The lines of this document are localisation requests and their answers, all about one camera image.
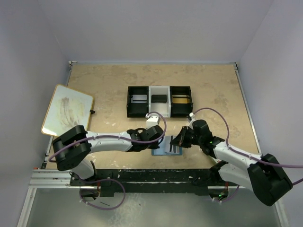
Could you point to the white card in tray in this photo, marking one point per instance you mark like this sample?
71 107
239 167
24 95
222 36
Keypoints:
139 99

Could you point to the black card in tray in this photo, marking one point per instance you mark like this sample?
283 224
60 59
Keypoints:
159 98

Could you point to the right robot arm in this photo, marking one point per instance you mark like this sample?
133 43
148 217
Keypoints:
260 174

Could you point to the black and white sorting tray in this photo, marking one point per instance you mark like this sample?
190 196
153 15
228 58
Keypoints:
169 101

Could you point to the white striped credit card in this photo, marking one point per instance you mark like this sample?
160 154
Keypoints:
167 143

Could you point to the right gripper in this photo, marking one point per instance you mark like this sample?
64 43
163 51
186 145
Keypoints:
182 138

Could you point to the gold card in tray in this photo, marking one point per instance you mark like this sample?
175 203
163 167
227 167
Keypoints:
180 99

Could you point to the yellow framed whiteboard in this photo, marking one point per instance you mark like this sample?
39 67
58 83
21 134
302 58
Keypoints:
68 108

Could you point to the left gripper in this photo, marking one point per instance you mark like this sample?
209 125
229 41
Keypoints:
157 141

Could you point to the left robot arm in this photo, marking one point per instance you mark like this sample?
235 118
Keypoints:
72 147

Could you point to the blue leather card holder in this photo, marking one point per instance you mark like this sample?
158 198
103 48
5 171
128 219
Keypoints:
176 151

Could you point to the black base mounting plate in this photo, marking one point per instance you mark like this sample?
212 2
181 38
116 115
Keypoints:
194 181

